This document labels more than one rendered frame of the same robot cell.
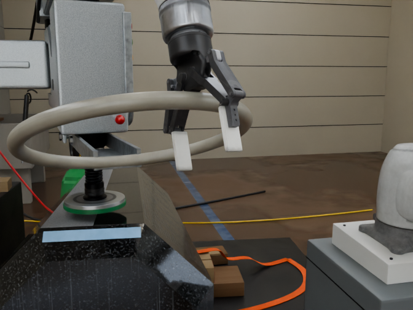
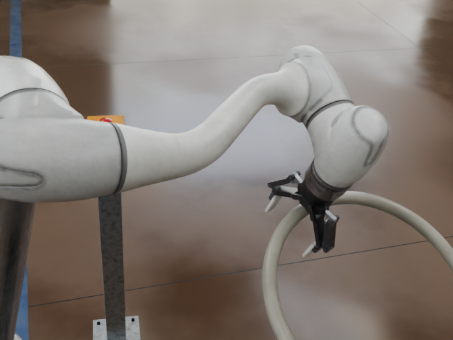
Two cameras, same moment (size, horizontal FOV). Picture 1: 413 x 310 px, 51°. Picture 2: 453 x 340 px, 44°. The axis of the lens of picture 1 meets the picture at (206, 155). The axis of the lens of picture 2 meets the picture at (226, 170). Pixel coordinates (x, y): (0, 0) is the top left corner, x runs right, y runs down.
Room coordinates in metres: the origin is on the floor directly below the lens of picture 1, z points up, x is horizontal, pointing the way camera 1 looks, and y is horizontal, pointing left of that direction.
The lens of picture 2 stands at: (1.64, -0.29, 2.04)
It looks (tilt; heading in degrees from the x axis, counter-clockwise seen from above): 36 degrees down; 172
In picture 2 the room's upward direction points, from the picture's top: 6 degrees clockwise
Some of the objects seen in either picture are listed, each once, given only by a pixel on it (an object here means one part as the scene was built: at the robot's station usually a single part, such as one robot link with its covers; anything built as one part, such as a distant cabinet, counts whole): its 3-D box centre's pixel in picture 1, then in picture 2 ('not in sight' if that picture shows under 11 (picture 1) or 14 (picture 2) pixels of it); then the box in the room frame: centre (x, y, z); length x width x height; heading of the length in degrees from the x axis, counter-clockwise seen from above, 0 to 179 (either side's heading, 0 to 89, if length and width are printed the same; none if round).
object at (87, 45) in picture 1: (85, 73); not in sight; (1.56, 0.43, 1.32); 0.36 x 0.22 x 0.45; 23
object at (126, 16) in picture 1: (125, 58); not in sight; (1.47, 0.27, 1.38); 0.08 x 0.03 x 0.28; 23
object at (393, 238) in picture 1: (399, 226); not in sight; (1.18, -0.56, 0.89); 0.22 x 0.18 x 0.06; 13
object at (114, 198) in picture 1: (94, 199); not in sight; (1.49, 0.40, 0.88); 0.21 x 0.21 x 0.01
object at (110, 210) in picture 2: not in sight; (112, 245); (0.07, -0.48, 0.54); 0.20 x 0.20 x 1.09; 7
